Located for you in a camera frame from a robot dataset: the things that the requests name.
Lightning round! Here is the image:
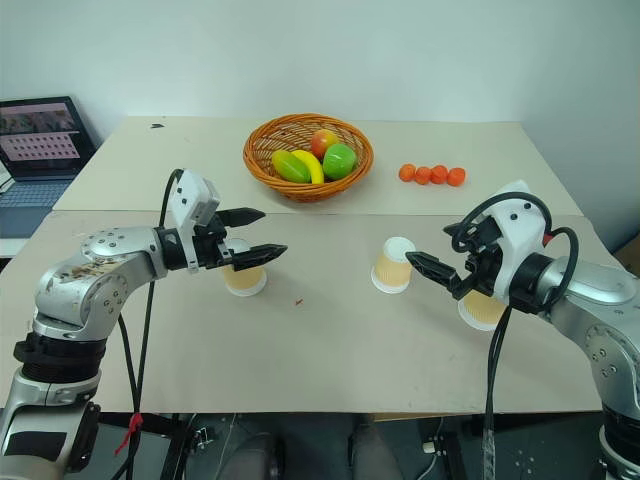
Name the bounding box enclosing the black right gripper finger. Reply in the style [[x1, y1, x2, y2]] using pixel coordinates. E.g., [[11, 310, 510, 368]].
[[405, 250, 472, 302], [443, 222, 482, 240]]

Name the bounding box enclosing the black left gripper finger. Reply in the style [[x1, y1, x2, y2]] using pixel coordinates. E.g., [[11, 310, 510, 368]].
[[231, 243, 289, 272], [219, 207, 267, 230]]

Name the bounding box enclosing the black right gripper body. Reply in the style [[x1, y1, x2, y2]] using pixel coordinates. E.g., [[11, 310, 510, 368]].
[[463, 219, 504, 302]]

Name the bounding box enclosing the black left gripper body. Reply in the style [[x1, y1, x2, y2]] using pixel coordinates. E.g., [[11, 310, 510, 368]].
[[192, 212, 237, 272]]

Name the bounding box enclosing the beige ribbed paper cup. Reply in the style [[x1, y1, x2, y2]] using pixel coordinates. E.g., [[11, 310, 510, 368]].
[[370, 236, 417, 294], [221, 238, 268, 299], [457, 288, 508, 333]]

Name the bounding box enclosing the orange wicker basket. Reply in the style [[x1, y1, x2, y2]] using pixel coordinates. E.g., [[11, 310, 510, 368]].
[[242, 113, 376, 204]]

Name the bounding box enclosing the green yellow toy mango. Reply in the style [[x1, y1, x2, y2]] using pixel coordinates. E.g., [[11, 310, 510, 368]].
[[270, 149, 308, 183]]

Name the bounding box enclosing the yellow toy banana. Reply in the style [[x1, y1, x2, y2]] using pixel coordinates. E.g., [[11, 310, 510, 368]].
[[290, 149, 326, 185]]

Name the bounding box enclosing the red yellow toy apple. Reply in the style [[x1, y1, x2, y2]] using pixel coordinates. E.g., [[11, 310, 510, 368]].
[[310, 128, 338, 159]]

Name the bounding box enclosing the green toy fruit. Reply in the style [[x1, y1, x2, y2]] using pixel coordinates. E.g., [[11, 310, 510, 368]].
[[321, 142, 358, 181]]

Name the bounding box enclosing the brown cardboard box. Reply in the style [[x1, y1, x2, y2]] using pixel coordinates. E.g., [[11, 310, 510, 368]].
[[611, 233, 640, 279]]

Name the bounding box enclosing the black metal table leg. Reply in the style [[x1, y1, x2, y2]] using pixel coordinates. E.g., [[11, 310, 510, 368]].
[[438, 414, 469, 480], [164, 413, 195, 480]]

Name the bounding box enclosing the grey open laptop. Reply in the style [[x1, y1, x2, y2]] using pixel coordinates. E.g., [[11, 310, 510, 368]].
[[0, 95, 100, 225]]

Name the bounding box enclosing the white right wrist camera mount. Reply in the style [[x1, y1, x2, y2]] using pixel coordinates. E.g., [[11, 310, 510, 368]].
[[487, 179, 552, 306]]

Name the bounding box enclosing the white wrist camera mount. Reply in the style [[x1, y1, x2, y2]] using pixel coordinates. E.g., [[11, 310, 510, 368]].
[[167, 169, 222, 275], [487, 179, 552, 306]]

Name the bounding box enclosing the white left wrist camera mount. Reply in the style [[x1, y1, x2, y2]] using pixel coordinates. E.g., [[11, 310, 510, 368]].
[[167, 169, 222, 275]]

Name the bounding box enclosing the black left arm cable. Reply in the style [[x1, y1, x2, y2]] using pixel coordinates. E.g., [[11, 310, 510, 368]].
[[115, 168, 184, 480], [116, 313, 145, 417]]

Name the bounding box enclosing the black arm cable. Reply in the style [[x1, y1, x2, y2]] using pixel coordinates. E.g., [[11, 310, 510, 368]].
[[116, 313, 145, 417], [449, 192, 582, 480], [115, 168, 184, 480]]

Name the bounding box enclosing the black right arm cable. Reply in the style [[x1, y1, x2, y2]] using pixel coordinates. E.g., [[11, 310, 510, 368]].
[[449, 192, 582, 480]]

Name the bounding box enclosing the red cable tie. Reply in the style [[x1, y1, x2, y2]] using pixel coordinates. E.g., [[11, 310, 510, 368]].
[[114, 412, 144, 456]]

